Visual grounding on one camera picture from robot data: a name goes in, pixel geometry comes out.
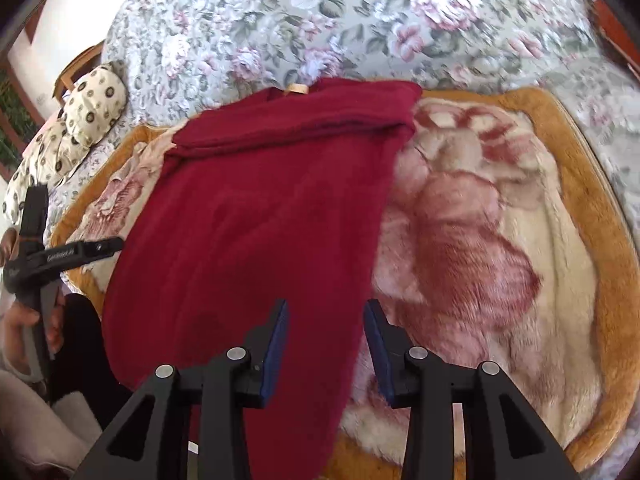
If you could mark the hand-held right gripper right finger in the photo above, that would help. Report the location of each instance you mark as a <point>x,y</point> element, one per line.
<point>377,345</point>

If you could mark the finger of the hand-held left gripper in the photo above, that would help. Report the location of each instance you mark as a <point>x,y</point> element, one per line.
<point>102,248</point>

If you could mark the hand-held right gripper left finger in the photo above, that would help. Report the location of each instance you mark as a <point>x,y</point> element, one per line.
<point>276,340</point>

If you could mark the dark red fleece garment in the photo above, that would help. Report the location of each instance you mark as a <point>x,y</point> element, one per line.
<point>250,210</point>

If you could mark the person's left forearm beige sleeve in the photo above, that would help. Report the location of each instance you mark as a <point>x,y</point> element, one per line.
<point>35,410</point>

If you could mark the person's left hand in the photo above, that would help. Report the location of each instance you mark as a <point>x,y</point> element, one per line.
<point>17,325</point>

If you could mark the cream medallion print cushion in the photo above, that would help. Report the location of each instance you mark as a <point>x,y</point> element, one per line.
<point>42,160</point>
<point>95,100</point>

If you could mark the person's black pants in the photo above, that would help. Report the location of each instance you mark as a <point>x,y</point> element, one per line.
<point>85,355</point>

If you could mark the rose print fleece blanket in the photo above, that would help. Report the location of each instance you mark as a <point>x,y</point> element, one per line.
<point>475,260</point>

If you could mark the wooden chair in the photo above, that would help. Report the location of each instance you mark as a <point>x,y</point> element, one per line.
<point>75,66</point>

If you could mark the grey floral sofa cover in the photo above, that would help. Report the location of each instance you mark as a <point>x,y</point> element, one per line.
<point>300,10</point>

